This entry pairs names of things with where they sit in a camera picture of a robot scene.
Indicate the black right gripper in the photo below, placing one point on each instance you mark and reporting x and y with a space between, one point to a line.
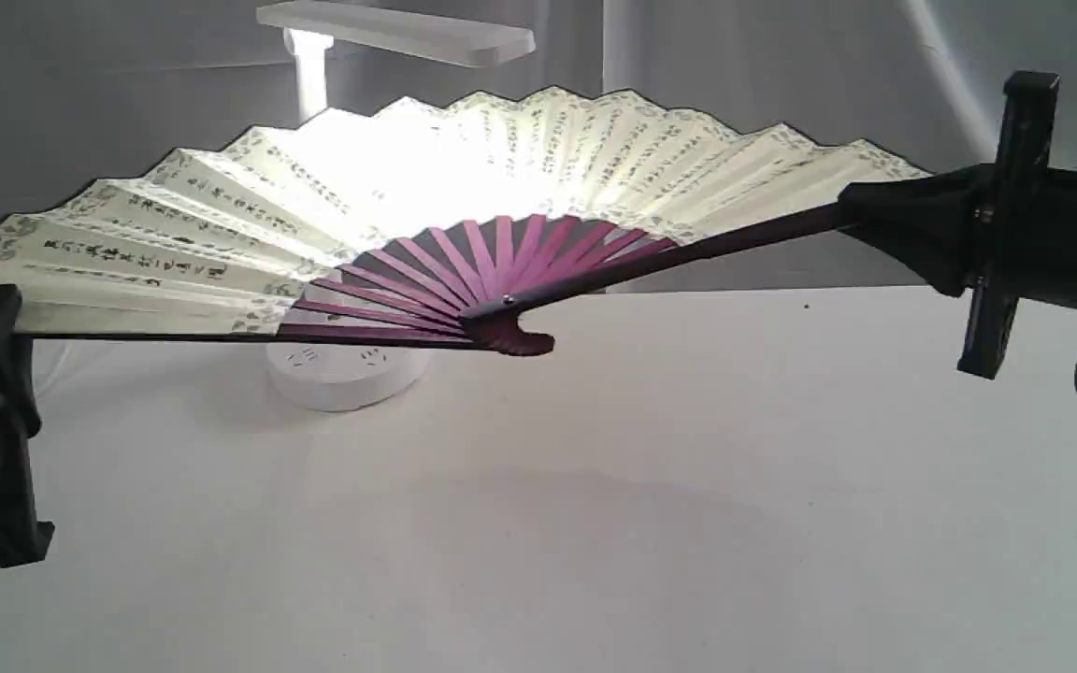
1023 224

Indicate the white backdrop curtain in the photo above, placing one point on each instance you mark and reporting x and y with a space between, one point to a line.
102 89

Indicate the cream paper folding fan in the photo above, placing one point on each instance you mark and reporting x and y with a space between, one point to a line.
385 229

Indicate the white desk lamp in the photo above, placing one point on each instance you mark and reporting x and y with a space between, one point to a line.
324 35

